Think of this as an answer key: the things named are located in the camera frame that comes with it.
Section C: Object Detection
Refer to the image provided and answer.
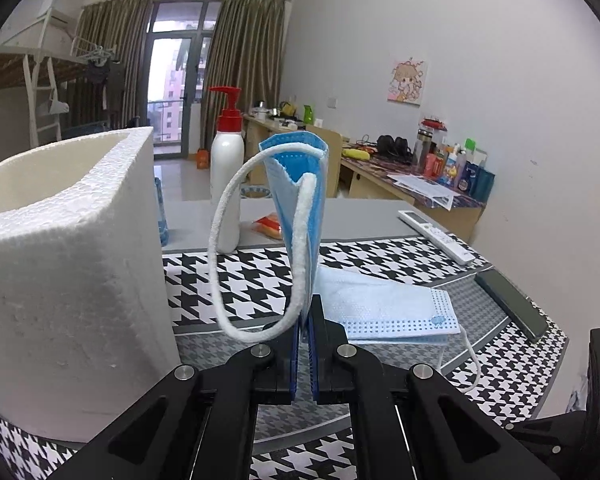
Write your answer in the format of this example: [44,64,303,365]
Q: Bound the black headphones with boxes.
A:
[376,135,412,161]

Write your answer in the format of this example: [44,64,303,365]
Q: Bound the brown curtain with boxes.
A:
[72,0,155,133]
[200,0,286,161]

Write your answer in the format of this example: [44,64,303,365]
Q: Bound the pale blue face mask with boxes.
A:
[316,265,482,393]

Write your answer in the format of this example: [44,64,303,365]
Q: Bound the white cartoon bottle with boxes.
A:
[442,147,463,186]

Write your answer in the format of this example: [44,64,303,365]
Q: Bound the light wooden desk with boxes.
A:
[242,114,311,186]

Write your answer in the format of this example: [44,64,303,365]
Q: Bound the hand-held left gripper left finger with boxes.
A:
[55,320,301,480]

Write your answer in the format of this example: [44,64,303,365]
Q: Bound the white paper sheets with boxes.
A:
[387,173,456,208]

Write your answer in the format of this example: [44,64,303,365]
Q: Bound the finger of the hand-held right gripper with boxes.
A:
[502,407,600,480]

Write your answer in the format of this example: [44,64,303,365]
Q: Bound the white metal bunk bed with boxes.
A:
[0,0,116,151]

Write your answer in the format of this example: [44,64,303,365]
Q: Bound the white red-pump lotion bottle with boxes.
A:
[208,86,246,254]

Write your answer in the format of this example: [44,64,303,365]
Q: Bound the white foam box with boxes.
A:
[0,126,181,443]

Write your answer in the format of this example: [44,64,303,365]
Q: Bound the dark water bottle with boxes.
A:
[414,128,431,173]

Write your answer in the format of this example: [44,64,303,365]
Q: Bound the glass balcony door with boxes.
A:
[147,1,223,161]

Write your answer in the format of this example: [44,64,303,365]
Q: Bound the wooden smiley chair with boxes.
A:
[320,127,343,198]

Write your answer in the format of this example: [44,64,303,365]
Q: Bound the teal box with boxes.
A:
[475,169,496,200]

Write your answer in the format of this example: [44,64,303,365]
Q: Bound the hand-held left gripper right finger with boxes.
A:
[305,294,556,480]

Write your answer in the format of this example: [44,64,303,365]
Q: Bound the white remote control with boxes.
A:
[397,210,476,265]

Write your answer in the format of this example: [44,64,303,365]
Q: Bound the dark hanging clothes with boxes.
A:
[85,60,123,126]

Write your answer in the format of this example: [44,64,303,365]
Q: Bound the dark smartphone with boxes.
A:
[474,270,549,343]

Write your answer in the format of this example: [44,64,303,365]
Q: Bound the houndstooth tablecloth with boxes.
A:
[0,237,571,480]

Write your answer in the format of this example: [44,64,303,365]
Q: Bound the cartoon wall poster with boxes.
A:
[387,59,427,107]

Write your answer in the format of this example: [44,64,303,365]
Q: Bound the red snack packet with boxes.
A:
[250,212,283,238]

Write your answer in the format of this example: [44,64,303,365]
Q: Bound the wooden desk with patterned top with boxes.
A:
[340,152,485,248]

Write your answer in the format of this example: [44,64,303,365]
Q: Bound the white bunk bed ladder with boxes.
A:
[22,55,63,148]

